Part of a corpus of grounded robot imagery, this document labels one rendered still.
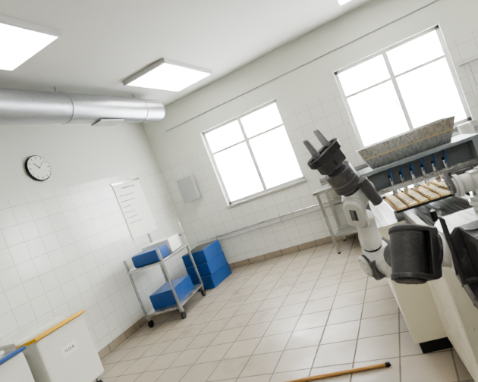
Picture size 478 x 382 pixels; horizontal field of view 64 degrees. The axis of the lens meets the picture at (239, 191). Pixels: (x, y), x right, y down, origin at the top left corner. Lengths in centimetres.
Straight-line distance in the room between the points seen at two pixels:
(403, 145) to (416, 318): 106
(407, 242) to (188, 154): 567
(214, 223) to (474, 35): 454
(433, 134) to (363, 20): 356
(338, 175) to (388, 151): 130
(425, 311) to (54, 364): 300
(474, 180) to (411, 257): 26
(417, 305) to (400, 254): 153
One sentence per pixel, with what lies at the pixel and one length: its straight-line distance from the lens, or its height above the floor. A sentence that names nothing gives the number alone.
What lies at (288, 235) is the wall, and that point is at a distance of 615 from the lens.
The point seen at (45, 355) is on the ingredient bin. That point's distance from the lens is 391.
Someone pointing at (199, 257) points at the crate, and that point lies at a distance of 587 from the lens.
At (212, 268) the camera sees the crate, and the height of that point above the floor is 28.
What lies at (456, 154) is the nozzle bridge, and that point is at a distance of 258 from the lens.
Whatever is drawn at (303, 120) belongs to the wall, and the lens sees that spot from 583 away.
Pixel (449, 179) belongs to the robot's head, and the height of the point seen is 122.
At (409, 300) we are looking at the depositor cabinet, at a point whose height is 36.
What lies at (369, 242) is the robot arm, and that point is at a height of 107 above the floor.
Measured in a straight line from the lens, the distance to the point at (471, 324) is 195.
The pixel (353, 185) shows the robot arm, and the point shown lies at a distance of 120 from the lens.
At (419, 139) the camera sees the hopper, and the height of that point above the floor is 125.
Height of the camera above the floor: 142
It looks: 2 degrees down
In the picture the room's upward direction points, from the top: 21 degrees counter-clockwise
